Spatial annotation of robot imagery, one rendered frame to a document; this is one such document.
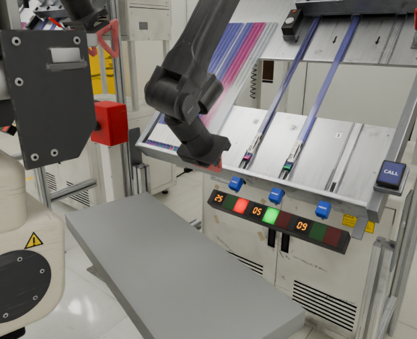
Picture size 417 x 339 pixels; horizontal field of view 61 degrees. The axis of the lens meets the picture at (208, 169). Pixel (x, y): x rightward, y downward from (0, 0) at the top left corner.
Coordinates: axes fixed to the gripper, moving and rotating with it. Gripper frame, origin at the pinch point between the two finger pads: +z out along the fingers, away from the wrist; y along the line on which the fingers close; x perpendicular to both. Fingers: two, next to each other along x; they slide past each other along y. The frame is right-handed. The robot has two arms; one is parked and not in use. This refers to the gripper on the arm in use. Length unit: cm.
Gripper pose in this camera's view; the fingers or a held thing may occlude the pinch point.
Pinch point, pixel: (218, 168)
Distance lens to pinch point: 79.3
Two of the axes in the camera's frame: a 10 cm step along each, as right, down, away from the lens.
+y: -7.9, -2.3, 5.7
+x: -4.7, 8.3, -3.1
